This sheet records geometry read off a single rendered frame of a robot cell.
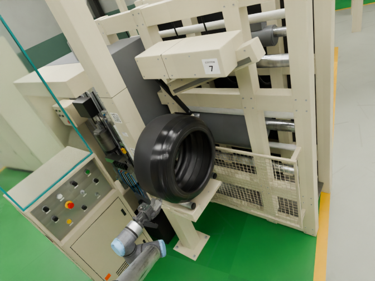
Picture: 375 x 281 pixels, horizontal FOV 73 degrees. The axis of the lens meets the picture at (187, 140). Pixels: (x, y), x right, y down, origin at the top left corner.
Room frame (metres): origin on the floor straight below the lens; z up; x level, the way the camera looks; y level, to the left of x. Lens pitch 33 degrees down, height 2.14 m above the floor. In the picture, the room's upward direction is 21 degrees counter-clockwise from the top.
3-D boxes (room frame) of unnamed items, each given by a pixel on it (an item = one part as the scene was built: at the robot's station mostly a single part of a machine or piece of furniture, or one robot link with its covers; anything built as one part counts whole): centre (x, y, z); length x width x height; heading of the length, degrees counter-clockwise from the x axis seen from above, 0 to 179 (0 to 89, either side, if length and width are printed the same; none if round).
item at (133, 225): (0.98, 0.45, 1.08); 0.10 x 0.05 x 0.09; 43
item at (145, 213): (1.04, 0.38, 1.09); 0.12 x 0.08 x 0.09; 133
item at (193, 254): (1.54, 0.32, 0.01); 0.27 x 0.27 x 0.02; 43
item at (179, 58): (1.48, -0.17, 1.71); 0.61 x 0.25 x 0.15; 43
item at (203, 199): (1.37, 0.13, 0.80); 0.37 x 0.36 x 0.02; 133
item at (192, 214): (1.27, 0.23, 0.84); 0.36 x 0.09 x 0.06; 43
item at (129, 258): (0.92, 0.50, 0.97); 0.12 x 0.09 x 0.12; 80
